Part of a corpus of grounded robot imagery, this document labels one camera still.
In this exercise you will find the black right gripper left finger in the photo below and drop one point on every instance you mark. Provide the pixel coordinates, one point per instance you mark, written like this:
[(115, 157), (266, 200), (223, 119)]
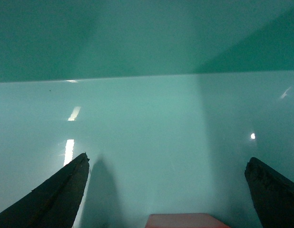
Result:
[(54, 203)]

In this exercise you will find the red toy block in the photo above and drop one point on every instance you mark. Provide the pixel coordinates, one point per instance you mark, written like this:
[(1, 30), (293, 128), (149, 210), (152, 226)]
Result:
[(187, 220)]

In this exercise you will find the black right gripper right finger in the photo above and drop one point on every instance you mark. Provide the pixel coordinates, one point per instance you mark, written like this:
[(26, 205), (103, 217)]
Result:
[(272, 195)]

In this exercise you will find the teal plastic bin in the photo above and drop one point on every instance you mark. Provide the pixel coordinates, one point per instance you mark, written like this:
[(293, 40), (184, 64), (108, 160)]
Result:
[(168, 98)]

